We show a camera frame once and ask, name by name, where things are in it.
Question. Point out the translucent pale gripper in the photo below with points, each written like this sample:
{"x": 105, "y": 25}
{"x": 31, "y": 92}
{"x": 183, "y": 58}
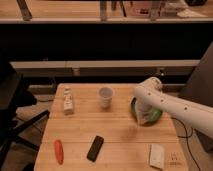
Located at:
{"x": 143, "y": 119}

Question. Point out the green ceramic bowl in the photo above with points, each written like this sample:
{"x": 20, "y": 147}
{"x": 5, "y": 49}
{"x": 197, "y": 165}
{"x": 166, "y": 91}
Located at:
{"x": 156, "y": 115}

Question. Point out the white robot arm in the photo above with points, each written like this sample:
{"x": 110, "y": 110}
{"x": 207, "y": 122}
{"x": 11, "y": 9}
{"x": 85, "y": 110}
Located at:
{"x": 149, "y": 95}

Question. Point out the white rectangular sponge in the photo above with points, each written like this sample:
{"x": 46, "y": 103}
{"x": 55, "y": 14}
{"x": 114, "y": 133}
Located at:
{"x": 157, "y": 156}

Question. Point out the white paper cup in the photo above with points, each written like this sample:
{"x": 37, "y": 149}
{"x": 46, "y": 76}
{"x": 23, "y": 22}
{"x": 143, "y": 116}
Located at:
{"x": 105, "y": 96}

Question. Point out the black rectangular remote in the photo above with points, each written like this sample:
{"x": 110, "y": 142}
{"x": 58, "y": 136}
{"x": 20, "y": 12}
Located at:
{"x": 95, "y": 148}

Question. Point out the small clear bottle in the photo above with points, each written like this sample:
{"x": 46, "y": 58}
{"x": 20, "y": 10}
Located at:
{"x": 68, "y": 104}

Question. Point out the orange carrot toy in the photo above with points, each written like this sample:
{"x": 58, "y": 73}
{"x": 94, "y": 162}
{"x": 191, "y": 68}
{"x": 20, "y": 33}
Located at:
{"x": 59, "y": 154}

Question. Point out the black office chair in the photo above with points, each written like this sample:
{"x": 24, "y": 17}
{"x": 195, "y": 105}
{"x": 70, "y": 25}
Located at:
{"x": 14, "y": 94}

